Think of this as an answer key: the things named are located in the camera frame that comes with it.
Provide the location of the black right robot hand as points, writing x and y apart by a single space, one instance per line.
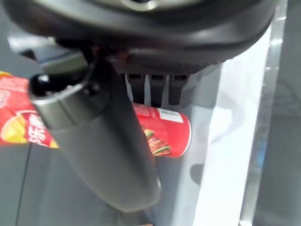
110 131

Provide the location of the red chip can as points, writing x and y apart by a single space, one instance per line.
169 134

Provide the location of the red yellow chip bag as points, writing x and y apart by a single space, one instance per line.
16 113

